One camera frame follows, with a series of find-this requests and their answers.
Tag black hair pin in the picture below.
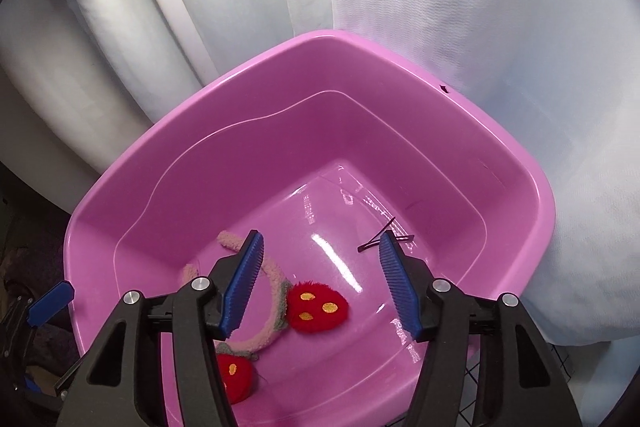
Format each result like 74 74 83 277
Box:
357 217 414 253

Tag strawberry plush headband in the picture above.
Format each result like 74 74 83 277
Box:
204 230 349 404

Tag white black grid cloth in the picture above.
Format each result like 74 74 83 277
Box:
456 343 574 427

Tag white sheer curtain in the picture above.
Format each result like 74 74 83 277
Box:
1 0 639 345

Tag pink plastic basin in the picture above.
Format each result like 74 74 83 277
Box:
64 30 555 426

